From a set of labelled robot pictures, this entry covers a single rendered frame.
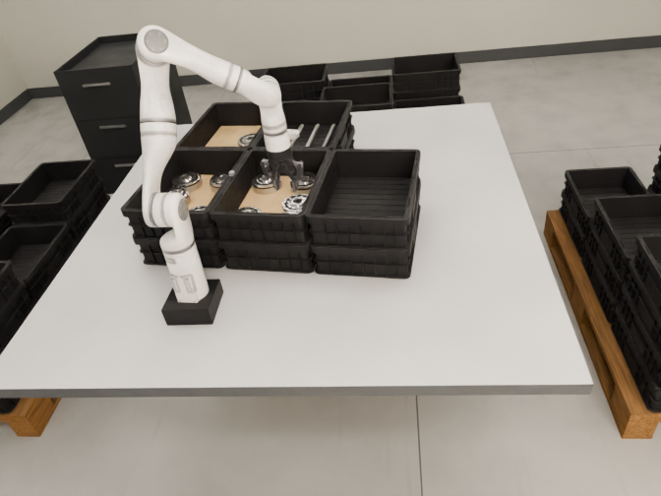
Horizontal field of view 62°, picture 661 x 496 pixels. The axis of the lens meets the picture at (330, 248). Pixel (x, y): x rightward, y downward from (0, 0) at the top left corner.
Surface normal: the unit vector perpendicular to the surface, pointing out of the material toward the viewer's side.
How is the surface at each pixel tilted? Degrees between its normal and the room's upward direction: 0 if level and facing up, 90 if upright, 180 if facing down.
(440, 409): 0
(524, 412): 0
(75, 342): 0
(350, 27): 90
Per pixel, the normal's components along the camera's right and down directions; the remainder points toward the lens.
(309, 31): -0.07, 0.62
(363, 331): -0.11, -0.78
